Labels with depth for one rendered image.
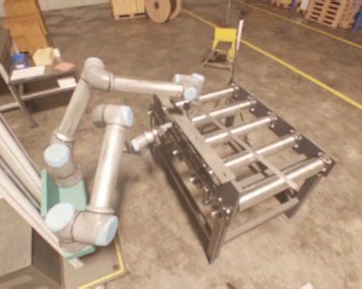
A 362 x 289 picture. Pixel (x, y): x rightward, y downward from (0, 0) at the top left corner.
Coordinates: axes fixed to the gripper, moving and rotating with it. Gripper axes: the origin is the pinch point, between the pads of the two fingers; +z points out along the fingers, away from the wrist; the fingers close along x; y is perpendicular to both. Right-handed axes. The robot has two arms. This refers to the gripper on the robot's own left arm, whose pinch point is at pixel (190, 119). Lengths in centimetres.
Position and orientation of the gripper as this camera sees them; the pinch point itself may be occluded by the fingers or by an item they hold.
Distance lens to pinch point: 175.1
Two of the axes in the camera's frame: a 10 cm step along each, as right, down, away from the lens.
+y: 4.3, 5.0, -7.6
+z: -1.6, 8.6, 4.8
